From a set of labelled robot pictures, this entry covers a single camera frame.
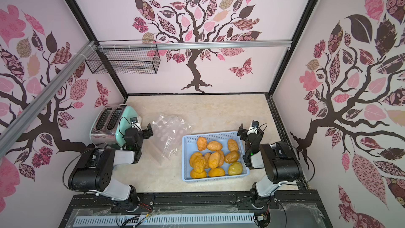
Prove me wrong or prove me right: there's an aluminium frame bar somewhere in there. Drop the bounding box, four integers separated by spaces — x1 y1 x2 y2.
98 40 292 50
1 41 97 157

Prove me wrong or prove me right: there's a light blue plastic basket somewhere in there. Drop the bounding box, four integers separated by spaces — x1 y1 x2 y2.
182 132 250 183

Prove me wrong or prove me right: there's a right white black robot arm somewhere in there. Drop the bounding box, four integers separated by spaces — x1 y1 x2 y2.
236 121 309 210

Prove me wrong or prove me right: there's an aluminium frame bar back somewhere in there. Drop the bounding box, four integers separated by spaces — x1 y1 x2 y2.
98 40 292 50

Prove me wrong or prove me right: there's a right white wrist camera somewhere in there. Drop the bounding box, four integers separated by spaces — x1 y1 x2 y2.
248 120 259 134

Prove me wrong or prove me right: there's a clear zipper bag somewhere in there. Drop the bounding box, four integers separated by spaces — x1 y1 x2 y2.
146 114 192 165

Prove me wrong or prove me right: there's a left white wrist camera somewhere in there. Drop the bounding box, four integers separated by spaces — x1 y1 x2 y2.
129 117 141 127

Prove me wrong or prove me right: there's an aluminium frame bar left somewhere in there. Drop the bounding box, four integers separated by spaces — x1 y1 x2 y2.
1 41 97 157

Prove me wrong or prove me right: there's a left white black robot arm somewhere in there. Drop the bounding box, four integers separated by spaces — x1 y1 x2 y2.
62 123 154 206

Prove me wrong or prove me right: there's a black wire basket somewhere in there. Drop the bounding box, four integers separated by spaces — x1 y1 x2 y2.
85 40 161 74

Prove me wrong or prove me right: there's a yellow green potato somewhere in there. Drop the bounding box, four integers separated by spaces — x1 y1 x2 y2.
228 161 243 176

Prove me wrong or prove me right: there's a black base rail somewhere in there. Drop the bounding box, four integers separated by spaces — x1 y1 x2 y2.
60 190 332 228

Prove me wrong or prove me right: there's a white vent strip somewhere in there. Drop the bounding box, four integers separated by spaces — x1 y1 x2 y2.
67 213 256 228

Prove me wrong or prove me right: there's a mint green toaster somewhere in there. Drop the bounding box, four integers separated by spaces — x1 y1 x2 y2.
90 103 142 149

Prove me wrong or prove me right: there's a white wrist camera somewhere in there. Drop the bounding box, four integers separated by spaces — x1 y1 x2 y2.
248 120 259 134
129 117 141 127

